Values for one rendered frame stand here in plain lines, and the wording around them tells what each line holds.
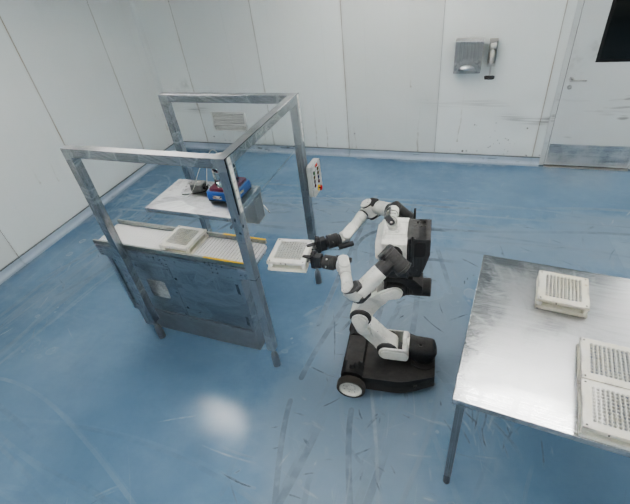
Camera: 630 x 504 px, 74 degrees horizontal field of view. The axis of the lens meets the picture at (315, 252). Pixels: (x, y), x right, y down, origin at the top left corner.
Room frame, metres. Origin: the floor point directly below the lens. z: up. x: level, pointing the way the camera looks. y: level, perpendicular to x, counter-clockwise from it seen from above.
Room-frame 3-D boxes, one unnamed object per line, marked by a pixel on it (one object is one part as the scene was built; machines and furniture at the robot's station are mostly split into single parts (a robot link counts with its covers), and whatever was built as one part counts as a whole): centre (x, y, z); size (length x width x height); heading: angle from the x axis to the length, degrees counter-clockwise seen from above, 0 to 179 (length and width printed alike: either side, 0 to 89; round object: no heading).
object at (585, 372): (1.07, -1.25, 0.95); 0.25 x 0.24 x 0.02; 150
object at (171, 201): (2.35, 0.65, 1.36); 0.62 x 0.38 x 0.04; 65
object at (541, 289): (1.56, -1.31, 0.95); 0.25 x 0.24 x 0.02; 151
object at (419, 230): (1.86, -0.50, 1.15); 0.34 x 0.30 x 0.36; 162
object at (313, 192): (2.97, -0.07, 1.08); 0.17 x 0.06 x 0.26; 155
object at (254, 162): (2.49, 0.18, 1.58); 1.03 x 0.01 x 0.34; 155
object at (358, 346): (1.89, -0.43, 0.19); 0.64 x 0.52 x 0.33; 72
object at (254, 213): (2.39, 0.42, 1.25); 0.22 x 0.11 x 0.20; 65
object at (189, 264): (2.53, 0.99, 0.88); 1.30 x 0.29 x 0.10; 65
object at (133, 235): (2.53, 0.99, 0.92); 1.35 x 0.25 x 0.05; 65
